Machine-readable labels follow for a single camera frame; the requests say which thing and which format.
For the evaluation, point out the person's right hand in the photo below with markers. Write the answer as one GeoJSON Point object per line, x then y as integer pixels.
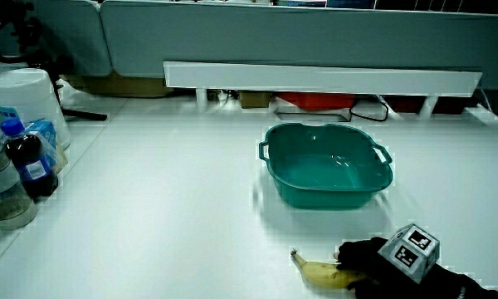
{"type": "Point", "coordinates": [359, 257]}

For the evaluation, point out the yellow banana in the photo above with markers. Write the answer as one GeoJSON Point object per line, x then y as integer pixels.
{"type": "Point", "coordinates": [323, 275]}

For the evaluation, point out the person's right forearm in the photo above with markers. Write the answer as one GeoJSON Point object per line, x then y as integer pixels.
{"type": "Point", "coordinates": [452, 286]}

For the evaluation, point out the white desk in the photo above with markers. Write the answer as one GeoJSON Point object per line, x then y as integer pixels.
{"type": "Point", "coordinates": [170, 207]}

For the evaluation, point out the green plastic basin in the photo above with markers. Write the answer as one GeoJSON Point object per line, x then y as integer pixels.
{"type": "Point", "coordinates": [328, 174]}

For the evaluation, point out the flat white tray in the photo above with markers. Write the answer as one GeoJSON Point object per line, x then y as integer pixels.
{"type": "Point", "coordinates": [311, 114]}

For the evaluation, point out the red box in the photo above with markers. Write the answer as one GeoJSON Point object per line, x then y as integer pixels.
{"type": "Point", "coordinates": [315, 101]}

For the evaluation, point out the white desktop shelf riser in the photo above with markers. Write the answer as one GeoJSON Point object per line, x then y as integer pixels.
{"type": "Point", "coordinates": [315, 78]}

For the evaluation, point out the small olive box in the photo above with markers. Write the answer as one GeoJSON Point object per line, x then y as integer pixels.
{"type": "Point", "coordinates": [254, 99]}

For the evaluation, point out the wide grey partition panel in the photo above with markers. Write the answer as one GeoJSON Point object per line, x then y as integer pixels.
{"type": "Point", "coordinates": [274, 37]}

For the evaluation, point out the brown cardboard box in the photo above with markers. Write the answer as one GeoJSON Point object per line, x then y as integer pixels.
{"type": "Point", "coordinates": [120, 85]}

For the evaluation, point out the blue carton in plastic bag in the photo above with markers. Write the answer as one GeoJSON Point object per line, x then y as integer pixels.
{"type": "Point", "coordinates": [47, 133]}

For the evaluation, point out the dark soda bottle blue cap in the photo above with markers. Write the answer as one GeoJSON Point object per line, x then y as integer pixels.
{"type": "Point", "coordinates": [29, 166]}

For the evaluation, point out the clear glass jar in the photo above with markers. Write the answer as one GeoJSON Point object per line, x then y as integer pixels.
{"type": "Point", "coordinates": [4, 195]}

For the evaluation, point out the narrow grey partition panel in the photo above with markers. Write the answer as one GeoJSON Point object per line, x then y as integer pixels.
{"type": "Point", "coordinates": [74, 33]}

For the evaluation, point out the white plastic bucket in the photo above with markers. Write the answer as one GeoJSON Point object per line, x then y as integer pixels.
{"type": "Point", "coordinates": [25, 99]}

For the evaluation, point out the black camera stand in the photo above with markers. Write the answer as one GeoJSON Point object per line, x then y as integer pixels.
{"type": "Point", "coordinates": [20, 29]}

